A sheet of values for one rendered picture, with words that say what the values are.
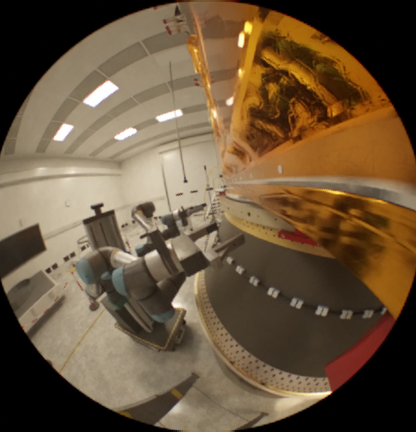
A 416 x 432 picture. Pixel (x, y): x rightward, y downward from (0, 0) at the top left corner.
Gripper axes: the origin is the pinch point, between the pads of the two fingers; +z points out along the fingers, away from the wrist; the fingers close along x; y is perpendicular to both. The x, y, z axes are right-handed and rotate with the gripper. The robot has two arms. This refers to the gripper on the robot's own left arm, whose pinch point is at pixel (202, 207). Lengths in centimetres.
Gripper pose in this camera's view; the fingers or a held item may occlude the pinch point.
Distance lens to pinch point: 84.2
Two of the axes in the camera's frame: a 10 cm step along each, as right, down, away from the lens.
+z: 9.3, -2.9, -2.0
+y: -3.3, -9.2, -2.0
